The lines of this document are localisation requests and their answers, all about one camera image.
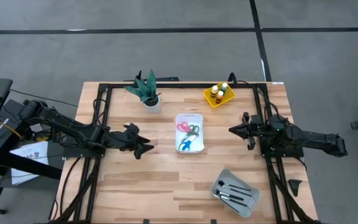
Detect black cardboard box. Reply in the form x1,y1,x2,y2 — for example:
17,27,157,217
0,99,46,149

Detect white plastic bin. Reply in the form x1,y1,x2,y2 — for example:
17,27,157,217
175,113,205,155

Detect black paintbrush silver ferrule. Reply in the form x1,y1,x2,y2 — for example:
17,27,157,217
218,195,249,208

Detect green scissors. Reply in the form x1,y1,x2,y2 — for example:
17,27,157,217
187,124,201,138

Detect white paper sheet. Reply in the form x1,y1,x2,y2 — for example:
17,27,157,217
9,140,50,186

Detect black mast foot bracket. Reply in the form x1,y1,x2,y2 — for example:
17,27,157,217
134,70,180,83

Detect black paintbrush white tip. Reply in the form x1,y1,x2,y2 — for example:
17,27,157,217
220,200,241,214

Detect black brush fluffy black head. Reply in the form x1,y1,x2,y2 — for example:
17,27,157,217
218,179,252,192

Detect light grey plastic tray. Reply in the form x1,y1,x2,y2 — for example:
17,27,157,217
209,168,261,218

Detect black floor cable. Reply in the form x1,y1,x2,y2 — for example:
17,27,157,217
9,88,79,108

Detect blue scissors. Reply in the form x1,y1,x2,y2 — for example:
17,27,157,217
178,134,198,152

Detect yellow plastic basket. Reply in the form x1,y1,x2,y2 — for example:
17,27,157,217
203,81,237,110

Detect yellow cable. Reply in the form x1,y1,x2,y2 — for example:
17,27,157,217
0,119,22,138

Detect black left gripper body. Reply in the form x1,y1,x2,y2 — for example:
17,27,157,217
116,123,140,152

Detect green plant in white pot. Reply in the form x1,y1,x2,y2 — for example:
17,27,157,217
124,68,162,114

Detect thick brush silver ferrule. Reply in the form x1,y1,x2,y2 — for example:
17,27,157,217
215,189,245,202

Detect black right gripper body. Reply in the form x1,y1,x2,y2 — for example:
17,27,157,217
242,112,272,151

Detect orange paint bottle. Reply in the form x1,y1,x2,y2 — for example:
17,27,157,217
214,90,225,105

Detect black wedge piece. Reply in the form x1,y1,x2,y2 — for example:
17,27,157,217
288,179,303,197

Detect pink scissors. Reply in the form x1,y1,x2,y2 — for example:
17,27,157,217
176,121,193,133

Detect black metal table frame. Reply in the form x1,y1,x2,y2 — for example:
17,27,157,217
50,81,323,224

